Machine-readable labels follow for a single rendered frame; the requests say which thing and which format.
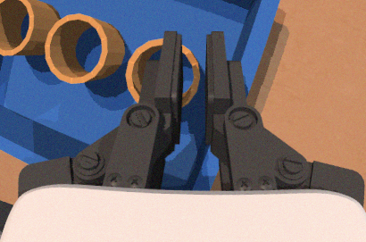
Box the blue tray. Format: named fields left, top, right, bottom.
left=0, top=0, right=280, bottom=191

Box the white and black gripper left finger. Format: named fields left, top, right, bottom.
left=18, top=31, right=183, bottom=198

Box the bronze bushing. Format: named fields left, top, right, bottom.
left=126, top=38, right=200, bottom=107
left=0, top=0, right=60, bottom=56
left=45, top=13, right=125, bottom=84

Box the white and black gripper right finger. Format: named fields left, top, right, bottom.
left=205, top=31, right=365, bottom=207

